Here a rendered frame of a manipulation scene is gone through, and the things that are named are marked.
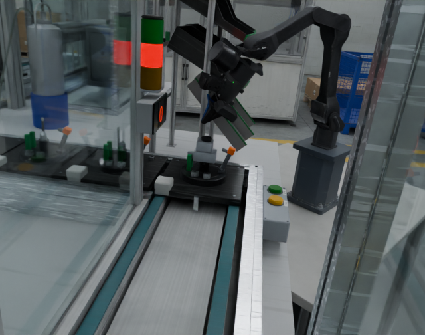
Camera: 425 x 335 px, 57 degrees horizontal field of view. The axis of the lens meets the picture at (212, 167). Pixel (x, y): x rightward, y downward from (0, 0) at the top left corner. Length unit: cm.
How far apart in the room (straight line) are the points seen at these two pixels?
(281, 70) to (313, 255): 427
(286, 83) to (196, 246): 444
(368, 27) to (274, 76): 536
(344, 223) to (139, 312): 57
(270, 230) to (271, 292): 16
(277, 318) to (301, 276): 17
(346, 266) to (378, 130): 9
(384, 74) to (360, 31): 1001
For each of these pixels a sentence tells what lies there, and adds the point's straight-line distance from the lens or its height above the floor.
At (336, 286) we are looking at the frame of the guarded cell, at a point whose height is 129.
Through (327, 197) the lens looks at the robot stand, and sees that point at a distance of 132.
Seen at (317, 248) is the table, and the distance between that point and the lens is 113.
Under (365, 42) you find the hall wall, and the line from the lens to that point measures 1032.
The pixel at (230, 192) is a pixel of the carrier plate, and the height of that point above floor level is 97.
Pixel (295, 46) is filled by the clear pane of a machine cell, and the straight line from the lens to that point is 522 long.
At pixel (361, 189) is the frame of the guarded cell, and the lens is 25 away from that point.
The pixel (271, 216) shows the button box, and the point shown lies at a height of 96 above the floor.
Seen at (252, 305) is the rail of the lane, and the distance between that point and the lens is 75.
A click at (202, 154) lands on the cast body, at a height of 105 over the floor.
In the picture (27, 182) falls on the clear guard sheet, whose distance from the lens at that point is 54.
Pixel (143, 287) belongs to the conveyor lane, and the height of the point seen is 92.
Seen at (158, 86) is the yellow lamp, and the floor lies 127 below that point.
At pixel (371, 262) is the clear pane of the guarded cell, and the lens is 26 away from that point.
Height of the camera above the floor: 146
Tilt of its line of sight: 23 degrees down
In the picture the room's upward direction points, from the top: 5 degrees clockwise
